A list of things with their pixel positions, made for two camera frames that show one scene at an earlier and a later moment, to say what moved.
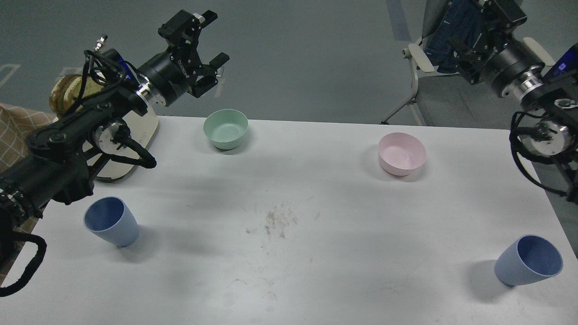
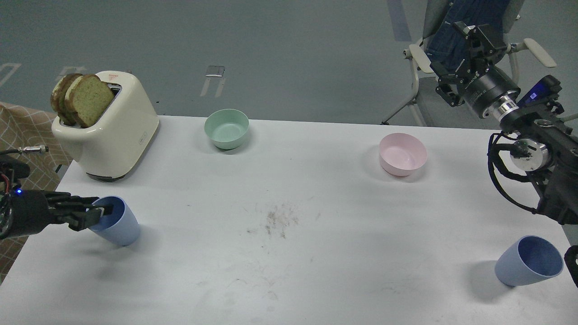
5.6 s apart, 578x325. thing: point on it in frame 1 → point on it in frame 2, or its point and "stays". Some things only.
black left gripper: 173,72 → 79,212
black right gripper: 503,62 → 474,76
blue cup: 527,259 stays
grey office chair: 452,99 stays
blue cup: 109,218 stays
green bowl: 226,128 stays
